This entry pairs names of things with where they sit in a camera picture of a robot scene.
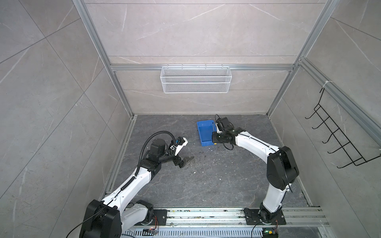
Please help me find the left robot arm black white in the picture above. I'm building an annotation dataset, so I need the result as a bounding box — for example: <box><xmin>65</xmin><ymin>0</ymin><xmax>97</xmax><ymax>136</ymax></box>
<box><xmin>79</xmin><ymin>137</ymin><xmax>192</xmax><ymax>238</ymax></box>

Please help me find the white wire mesh basket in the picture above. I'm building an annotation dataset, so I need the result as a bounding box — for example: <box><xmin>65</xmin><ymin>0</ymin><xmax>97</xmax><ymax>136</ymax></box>
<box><xmin>160</xmin><ymin>66</ymin><xmax>232</xmax><ymax>94</ymax></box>

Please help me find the black wire hook rack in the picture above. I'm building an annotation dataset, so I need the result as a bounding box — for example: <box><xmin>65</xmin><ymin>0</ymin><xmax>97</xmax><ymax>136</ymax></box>
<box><xmin>305</xmin><ymin>88</ymin><xmax>381</xmax><ymax>169</ymax></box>

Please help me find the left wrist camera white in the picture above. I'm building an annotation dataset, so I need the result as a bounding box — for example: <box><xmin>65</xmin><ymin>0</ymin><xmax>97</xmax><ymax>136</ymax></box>
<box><xmin>170</xmin><ymin>136</ymin><xmax>188</xmax><ymax>156</ymax></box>

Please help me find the aluminium mounting rail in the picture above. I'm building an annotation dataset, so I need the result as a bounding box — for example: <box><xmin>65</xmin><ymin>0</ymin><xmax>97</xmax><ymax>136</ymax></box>
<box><xmin>130</xmin><ymin>207</ymin><xmax>330</xmax><ymax>229</ymax></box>

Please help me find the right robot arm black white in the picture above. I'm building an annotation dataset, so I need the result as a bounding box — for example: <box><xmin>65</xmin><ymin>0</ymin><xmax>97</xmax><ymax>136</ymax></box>
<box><xmin>212</xmin><ymin>128</ymin><xmax>300</xmax><ymax>224</ymax></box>

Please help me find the blue plastic bin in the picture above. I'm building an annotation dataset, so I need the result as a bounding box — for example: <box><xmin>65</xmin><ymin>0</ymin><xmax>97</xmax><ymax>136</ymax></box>
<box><xmin>196</xmin><ymin>120</ymin><xmax>217</xmax><ymax>146</ymax></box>

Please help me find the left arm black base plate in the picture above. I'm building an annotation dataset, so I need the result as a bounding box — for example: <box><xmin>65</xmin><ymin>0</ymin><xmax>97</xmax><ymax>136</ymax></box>
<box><xmin>141</xmin><ymin>209</ymin><xmax>168</xmax><ymax>226</ymax></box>

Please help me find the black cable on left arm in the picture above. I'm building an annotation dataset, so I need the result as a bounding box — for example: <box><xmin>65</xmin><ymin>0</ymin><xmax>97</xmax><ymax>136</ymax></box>
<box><xmin>134</xmin><ymin>130</ymin><xmax>178</xmax><ymax>177</ymax></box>

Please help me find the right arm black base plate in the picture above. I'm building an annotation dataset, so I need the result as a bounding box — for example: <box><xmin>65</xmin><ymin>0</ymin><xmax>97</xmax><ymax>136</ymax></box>
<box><xmin>243</xmin><ymin>208</ymin><xmax>286</xmax><ymax>225</ymax></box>

